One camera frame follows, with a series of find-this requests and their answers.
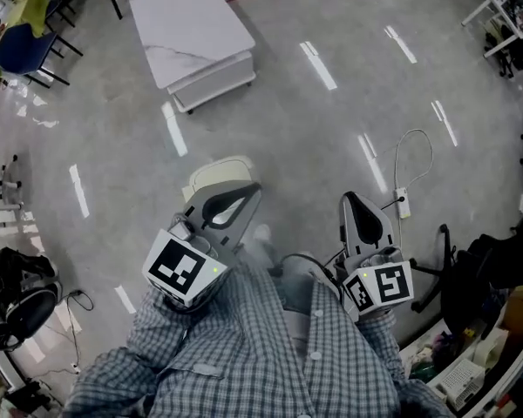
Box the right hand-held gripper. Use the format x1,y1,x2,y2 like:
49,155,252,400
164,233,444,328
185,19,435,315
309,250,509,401
335,190,416,322

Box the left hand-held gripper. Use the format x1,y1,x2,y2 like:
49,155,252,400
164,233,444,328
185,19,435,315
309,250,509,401
141,180,264,313

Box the cream plastic bin with lid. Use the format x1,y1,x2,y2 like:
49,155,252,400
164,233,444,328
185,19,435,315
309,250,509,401
181,154,256,204

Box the person's left forearm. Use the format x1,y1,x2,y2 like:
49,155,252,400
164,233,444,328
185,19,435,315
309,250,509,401
128,285,228,374

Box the person's right forearm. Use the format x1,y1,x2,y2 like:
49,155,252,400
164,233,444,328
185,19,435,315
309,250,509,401
357,309,403,378

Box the light blue jeans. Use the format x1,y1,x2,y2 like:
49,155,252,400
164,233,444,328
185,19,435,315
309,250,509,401
243,239,348,356

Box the black office chair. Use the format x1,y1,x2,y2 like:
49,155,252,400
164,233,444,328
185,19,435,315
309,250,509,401
409,223,523,334

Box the plaid shirt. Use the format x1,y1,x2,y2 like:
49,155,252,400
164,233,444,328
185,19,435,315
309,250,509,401
63,259,457,418

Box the white perforated basket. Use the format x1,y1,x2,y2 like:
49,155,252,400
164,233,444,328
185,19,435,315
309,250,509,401
438,357,485,411

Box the white marble coffee table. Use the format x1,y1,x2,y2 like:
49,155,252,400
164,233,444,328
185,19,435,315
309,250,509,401
127,0,258,116

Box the black bag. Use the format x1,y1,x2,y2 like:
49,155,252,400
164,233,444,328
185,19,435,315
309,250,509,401
0,246,58,280

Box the white metal shelf rack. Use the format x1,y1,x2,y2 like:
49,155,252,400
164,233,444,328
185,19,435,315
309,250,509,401
398,285,523,418

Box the black round chair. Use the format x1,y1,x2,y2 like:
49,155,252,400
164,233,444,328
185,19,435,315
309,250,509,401
0,283,62,352

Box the blue chair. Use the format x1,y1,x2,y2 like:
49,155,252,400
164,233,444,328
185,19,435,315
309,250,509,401
0,23,84,89

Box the yellow-green tablecloth table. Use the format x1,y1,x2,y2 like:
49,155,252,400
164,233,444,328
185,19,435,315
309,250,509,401
0,0,49,78

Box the white power strip with cable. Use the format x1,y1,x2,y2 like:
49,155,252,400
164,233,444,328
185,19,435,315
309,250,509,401
392,127,435,256

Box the thick black tether cable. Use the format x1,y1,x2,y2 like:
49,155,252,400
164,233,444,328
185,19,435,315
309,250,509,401
278,253,345,300

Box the black floor cable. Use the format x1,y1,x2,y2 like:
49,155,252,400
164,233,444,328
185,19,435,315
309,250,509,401
43,289,95,369

